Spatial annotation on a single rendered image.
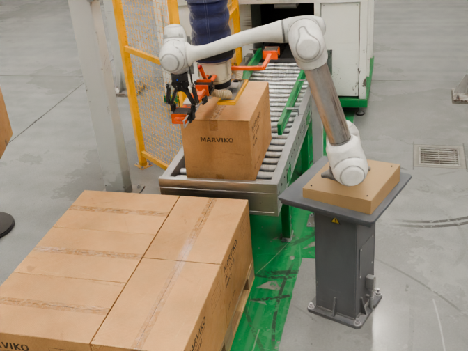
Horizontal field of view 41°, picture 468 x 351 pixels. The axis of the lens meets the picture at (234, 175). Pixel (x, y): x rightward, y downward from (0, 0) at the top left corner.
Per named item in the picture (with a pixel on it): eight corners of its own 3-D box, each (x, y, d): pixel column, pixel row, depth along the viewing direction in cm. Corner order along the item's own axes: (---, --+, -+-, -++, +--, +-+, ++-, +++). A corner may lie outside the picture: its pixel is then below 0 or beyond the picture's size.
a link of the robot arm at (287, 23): (281, 12, 276) (283, 21, 264) (322, 7, 274) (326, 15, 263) (284, 42, 282) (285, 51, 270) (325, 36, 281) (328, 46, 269)
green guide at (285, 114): (310, 57, 553) (310, 47, 549) (322, 57, 551) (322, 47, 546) (277, 135, 418) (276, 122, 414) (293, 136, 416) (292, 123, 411)
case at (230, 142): (212, 137, 424) (207, 81, 405) (271, 139, 415) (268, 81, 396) (186, 181, 373) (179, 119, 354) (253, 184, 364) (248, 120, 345)
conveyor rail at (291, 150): (320, 74, 558) (320, 53, 549) (326, 74, 557) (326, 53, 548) (271, 212, 363) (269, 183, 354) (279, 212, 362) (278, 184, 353)
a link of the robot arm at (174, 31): (166, 56, 286) (163, 65, 275) (162, 21, 279) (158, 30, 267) (190, 54, 286) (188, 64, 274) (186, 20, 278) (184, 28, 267)
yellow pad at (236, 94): (231, 82, 364) (230, 74, 362) (248, 82, 362) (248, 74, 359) (217, 105, 335) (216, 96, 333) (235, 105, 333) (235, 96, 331)
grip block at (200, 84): (196, 90, 329) (195, 79, 327) (214, 90, 327) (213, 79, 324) (191, 96, 322) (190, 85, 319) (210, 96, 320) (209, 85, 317)
